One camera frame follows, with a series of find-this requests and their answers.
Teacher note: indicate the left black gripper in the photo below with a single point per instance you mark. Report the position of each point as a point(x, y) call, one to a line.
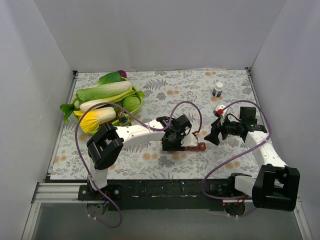
point(173, 144)

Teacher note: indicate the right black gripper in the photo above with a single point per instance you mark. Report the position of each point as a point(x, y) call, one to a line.
point(221, 128)

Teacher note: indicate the red weekly pill organizer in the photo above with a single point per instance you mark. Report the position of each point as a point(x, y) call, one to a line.
point(200, 147)

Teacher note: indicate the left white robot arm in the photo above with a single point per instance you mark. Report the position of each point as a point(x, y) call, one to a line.
point(107, 143)

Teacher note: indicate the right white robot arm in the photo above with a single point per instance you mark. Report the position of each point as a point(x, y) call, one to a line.
point(276, 185)

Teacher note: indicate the blue white-capped pill bottle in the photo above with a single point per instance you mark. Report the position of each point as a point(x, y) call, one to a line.
point(217, 90)

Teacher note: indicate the green glass bottle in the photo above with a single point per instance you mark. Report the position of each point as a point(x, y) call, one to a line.
point(123, 119)

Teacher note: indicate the round green cabbage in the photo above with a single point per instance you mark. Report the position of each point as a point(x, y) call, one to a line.
point(131, 103)

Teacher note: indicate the large napa cabbage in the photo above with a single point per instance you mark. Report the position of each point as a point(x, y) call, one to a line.
point(103, 91)

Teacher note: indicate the yellow-leaf cabbage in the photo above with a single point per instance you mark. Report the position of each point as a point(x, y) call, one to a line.
point(94, 118)

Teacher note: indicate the purple onion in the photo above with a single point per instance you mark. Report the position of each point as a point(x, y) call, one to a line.
point(122, 73)

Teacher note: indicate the dark green leafy vegetable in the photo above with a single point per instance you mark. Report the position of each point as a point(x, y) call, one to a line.
point(112, 77)

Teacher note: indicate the white-stemmed bok choy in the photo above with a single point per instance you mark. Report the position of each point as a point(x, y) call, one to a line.
point(113, 99)

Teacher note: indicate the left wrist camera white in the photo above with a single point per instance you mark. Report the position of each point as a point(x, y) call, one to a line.
point(190, 140)

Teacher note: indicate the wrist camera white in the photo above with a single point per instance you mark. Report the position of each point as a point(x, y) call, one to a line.
point(219, 111)
point(190, 140)

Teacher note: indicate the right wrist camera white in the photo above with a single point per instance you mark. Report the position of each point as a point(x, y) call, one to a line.
point(219, 111)

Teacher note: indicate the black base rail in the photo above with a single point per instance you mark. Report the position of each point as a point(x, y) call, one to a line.
point(163, 194)

